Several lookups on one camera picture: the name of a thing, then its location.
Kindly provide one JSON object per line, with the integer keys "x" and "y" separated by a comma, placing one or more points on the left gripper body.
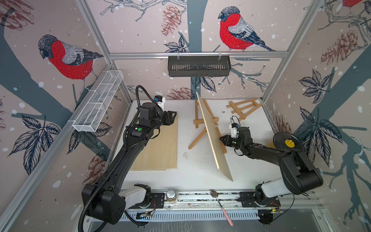
{"x": 167, "y": 119}

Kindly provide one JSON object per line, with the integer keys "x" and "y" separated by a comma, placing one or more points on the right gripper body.
{"x": 235, "y": 142}

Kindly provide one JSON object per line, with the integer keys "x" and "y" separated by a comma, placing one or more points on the plywood board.
{"x": 214, "y": 138}
{"x": 160, "y": 154}

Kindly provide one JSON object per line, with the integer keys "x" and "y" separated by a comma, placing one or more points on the wooden easel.
{"x": 197, "y": 122}
{"x": 223, "y": 146}
{"x": 243, "y": 109}

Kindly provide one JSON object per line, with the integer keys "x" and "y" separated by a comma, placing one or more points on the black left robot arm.
{"x": 104, "y": 200}

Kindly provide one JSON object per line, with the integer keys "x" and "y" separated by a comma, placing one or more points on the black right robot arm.
{"x": 299, "y": 175}

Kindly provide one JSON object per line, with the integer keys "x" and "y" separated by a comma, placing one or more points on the black disc yellow knob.
{"x": 287, "y": 142}

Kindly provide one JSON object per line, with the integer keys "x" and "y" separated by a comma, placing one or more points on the black hanging basket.
{"x": 199, "y": 66}

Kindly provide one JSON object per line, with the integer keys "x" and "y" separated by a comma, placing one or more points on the small glass jar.
{"x": 171, "y": 196}

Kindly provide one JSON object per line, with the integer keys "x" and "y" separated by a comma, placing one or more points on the small circuit board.
{"x": 143, "y": 215}

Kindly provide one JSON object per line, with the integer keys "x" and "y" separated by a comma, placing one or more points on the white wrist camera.
{"x": 234, "y": 129}
{"x": 160, "y": 100}

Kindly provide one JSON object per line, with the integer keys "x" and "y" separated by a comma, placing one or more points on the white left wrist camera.
{"x": 160, "y": 100}

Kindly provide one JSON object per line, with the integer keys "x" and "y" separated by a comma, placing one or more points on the spoon with pink handle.
{"x": 214, "y": 194}

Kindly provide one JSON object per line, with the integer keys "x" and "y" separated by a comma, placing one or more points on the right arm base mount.
{"x": 247, "y": 199}

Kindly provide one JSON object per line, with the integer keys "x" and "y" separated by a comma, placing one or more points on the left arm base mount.
{"x": 157, "y": 200}

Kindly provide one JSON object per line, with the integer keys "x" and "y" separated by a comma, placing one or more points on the white wire mesh basket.
{"x": 94, "y": 110}

